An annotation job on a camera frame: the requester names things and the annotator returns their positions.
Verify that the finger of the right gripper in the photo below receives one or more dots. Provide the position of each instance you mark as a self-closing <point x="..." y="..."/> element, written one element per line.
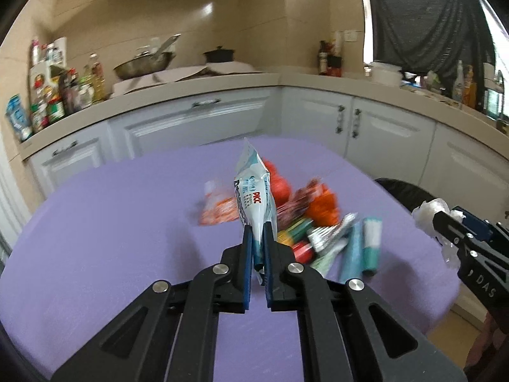
<point x="448" y="227"/>
<point x="479" y="228"/>

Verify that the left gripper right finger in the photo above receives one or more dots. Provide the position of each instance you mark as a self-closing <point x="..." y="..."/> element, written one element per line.
<point x="347" y="331"/>

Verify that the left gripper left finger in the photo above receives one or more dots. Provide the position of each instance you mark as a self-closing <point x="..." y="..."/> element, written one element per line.
<point x="169" y="332"/>

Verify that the crinkled silver foil wrapper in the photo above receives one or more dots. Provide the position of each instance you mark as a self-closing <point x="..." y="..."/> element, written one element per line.
<point x="322" y="239"/>

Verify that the green yellow tube package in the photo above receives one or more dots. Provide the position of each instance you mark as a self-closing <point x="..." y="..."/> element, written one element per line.
<point x="295" y="233"/>

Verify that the orange plastic bag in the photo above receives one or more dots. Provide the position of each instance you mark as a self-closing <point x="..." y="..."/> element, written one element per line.
<point x="323" y="209"/>

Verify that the clear orange printed wrapper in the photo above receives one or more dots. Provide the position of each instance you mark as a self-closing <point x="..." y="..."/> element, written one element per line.
<point x="220" y="204"/>

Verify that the white blue snack pouch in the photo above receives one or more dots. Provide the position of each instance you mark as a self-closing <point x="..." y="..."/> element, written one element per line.
<point x="255" y="201"/>

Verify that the red checkered ribbon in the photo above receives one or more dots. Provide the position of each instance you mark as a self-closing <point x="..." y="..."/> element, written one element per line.
<point x="298" y="203"/>

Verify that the red plastic bag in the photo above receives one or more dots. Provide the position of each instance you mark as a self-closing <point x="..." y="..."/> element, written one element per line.
<point x="280" y="187"/>

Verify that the black trash bin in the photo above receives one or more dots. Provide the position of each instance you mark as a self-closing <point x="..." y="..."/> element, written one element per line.
<point x="408" y="195"/>

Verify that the white kitchen cabinets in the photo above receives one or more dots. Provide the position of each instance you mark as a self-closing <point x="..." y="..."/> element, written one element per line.
<point x="393" y="143"/>

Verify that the person right hand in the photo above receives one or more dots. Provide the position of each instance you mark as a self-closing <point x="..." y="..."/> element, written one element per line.
<point x="485" y="348"/>

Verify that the light teal tube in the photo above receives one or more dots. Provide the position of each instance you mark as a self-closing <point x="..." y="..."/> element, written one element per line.
<point x="352" y="261"/>

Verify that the teal white tube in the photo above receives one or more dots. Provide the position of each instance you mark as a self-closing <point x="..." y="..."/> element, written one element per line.
<point x="372" y="235"/>

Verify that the purple tablecloth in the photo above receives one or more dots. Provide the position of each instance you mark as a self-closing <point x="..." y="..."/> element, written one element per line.
<point x="108" y="233"/>

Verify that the white spray bottle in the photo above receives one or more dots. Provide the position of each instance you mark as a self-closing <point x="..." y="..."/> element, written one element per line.
<point x="458" y="86"/>

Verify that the orange soap bottle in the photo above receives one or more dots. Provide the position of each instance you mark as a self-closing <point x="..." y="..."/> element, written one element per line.
<point x="469" y="91"/>

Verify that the white bowl container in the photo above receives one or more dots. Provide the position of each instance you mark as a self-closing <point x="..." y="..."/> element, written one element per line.
<point x="386" y="74"/>

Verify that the red black container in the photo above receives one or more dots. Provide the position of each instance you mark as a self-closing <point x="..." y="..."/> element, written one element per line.
<point x="334" y="66"/>

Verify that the dark grey curtain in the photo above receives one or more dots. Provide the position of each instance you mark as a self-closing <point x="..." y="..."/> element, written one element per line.
<point x="433" y="35"/>

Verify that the dark sauce bottle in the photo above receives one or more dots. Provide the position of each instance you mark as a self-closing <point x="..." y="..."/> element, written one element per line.
<point x="323" y="58"/>

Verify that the red lid jar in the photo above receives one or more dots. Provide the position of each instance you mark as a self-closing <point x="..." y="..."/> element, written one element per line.
<point x="55" y="109"/>

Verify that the cooking oil bottle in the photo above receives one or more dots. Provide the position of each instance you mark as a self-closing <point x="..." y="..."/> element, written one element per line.
<point x="97" y="77"/>

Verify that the blue white packet on counter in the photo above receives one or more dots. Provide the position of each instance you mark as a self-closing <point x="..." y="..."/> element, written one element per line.
<point x="18" y="118"/>

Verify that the steel wok pan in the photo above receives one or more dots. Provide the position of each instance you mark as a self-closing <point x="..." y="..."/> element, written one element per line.
<point x="147" y="63"/>

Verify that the black cooking pot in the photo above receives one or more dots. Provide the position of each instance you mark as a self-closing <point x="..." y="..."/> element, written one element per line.
<point x="219" y="55"/>

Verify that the white condiment rack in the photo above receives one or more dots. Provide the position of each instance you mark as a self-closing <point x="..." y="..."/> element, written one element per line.
<point x="41" y="75"/>

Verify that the cabinet door handle right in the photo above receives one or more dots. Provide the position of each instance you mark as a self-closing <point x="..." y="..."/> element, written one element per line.
<point x="356" y="123"/>

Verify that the cabinet door handle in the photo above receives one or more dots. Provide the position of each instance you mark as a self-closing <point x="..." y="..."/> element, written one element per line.
<point x="356" y="123"/>
<point x="340" y="119"/>

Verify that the cabinet door handle left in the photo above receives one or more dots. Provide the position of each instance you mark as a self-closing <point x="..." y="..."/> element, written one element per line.
<point x="340" y="119"/>

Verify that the drawer handle left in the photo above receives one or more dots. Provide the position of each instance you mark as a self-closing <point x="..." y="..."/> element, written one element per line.
<point x="65" y="149"/>

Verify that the drawer handle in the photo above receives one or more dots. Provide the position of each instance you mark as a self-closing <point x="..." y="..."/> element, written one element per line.
<point x="206" y="102"/>
<point x="65" y="149"/>

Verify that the drawer handle centre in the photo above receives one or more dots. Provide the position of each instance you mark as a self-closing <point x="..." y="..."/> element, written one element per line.
<point x="206" y="102"/>

